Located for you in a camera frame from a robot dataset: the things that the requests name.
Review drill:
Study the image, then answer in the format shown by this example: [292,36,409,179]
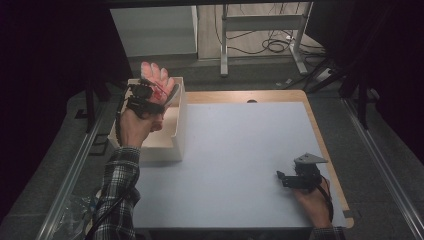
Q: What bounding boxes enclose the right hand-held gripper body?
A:
[283,152,330,193]

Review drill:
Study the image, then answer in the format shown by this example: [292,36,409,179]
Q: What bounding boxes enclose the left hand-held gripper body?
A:
[126,78,167,120]

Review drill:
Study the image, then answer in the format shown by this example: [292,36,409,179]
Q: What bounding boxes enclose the white cabinet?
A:
[110,5,199,58]

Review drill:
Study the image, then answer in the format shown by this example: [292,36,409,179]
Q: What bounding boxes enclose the person's left hand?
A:
[118,106,165,150]

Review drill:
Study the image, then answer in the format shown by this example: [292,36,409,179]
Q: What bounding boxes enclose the black floor cables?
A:
[213,3,327,59]

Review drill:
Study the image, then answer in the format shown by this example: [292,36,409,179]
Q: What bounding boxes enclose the person's right hand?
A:
[292,178,335,230]

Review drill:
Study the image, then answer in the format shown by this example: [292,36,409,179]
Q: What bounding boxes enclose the black metal stand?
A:
[74,78,112,134]
[339,74,372,130]

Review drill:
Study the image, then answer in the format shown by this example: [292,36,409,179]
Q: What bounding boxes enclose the white box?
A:
[107,77,188,164]

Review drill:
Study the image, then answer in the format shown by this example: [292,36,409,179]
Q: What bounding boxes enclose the dark curtain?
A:
[304,0,424,165]

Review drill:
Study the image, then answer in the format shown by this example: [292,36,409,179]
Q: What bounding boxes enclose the aluminium rail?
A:
[34,101,112,240]
[342,97,424,240]

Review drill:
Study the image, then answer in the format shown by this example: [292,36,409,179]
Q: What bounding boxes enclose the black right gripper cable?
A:
[314,179,335,224]

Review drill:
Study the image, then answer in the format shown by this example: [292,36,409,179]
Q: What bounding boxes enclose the light blue table mat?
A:
[132,101,348,231]

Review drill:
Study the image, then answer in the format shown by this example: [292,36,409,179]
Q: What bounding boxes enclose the pink glove with red label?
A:
[140,61,176,105]

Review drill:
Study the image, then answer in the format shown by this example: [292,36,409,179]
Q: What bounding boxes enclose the white power strip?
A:
[314,67,335,83]

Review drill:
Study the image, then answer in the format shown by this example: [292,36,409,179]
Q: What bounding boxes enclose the grey metal desk frame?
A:
[219,1,315,78]

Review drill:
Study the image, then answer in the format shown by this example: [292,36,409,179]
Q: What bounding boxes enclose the clear plastic bag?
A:
[57,193,102,240]

